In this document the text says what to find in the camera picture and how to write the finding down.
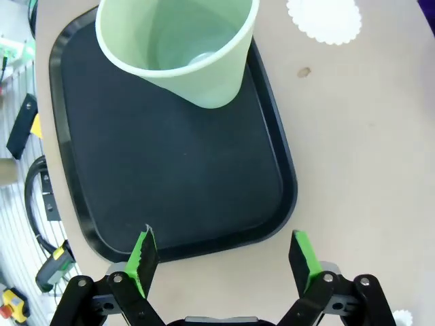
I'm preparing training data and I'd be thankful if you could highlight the coiled black cable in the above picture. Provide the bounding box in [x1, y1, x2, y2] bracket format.
[24, 154, 59, 253]

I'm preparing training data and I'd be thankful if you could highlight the black metal mounting plate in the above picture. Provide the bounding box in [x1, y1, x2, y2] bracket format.
[43, 192, 61, 222]
[39, 170, 54, 196]

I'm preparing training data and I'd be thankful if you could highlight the black handheld scanner yellow label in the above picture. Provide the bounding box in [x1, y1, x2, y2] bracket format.
[35, 239, 77, 293]

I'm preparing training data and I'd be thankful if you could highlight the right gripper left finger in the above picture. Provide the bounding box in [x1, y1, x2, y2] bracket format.
[50, 223, 167, 326]

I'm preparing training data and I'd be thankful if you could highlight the black plastic serving tray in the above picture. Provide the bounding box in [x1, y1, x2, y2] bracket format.
[48, 5, 298, 264]

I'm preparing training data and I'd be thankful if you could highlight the flat black rectangular box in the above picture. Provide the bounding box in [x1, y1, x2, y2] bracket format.
[6, 93, 38, 160]

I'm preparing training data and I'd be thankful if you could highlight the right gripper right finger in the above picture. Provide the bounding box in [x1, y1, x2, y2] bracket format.
[277, 230, 397, 326]

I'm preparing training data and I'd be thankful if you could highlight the white scalloped paper coaster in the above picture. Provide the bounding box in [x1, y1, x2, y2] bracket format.
[392, 308, 414, 326]
[286, 0, 362, 46]

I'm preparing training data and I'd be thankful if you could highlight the yellow emergency stop button box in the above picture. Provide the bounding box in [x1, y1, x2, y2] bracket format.
[0, 287, 30, 324]

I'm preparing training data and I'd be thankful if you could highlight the light green plastic cup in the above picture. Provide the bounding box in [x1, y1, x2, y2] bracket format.
[94, 0, 261, 110]

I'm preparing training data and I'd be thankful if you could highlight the aluminium slotted mounting platform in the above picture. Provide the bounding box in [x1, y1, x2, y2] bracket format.
[0, 50, 82, 326]

